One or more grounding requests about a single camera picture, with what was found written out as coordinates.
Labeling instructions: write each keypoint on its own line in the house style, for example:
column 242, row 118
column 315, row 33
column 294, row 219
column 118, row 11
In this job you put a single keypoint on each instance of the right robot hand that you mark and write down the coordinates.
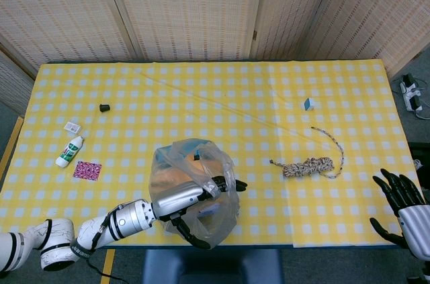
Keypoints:
column 401, row 208

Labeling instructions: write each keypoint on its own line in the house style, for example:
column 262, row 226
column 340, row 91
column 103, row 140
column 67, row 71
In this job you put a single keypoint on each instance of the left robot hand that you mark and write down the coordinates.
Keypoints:
column 195, row 201

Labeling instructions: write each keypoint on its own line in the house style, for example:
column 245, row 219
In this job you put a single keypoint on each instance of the translucent plastic bag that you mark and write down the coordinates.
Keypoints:
column 201, row 183

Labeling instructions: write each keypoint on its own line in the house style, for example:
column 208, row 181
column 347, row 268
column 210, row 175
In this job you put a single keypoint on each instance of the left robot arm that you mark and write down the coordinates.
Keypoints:
column 84, row 230

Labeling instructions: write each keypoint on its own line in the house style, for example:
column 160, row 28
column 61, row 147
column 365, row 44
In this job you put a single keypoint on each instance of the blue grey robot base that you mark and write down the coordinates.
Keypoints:
column 211, row 265

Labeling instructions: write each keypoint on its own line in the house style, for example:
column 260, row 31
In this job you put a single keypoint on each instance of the orange plush toy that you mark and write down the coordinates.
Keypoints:
column 196, row 168

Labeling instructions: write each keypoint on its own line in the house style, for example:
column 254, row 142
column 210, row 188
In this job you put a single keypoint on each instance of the blue plastic toy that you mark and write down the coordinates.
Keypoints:
column 181, row 149

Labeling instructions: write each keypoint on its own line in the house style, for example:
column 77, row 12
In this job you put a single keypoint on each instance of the yellow checkered tablecloth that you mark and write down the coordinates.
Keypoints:
column 268, row 129

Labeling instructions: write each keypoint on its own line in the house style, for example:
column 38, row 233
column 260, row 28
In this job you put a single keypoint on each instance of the pink patterned card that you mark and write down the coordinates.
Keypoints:
column 87, row 170

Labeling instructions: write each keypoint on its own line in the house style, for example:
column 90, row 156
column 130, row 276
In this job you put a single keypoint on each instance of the white power strip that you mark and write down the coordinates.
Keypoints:
column 410, row 94

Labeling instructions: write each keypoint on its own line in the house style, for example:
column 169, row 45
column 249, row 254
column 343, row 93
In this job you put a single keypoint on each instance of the small black cap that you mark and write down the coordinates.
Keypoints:
column 105, row 107

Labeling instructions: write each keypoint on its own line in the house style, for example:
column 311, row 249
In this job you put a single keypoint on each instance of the white green plastic bottle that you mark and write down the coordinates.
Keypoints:
column 70, row 151

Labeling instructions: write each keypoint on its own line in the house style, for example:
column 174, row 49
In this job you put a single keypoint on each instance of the blue white eraser block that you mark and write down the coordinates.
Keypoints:
column 309, row 104

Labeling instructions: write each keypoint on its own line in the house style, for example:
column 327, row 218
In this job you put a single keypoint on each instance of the small white label packet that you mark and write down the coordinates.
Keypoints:
column 73, row 127

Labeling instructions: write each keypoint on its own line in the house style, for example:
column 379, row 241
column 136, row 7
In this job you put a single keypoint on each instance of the bamboo folding screen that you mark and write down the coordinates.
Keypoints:
column 188, row 8

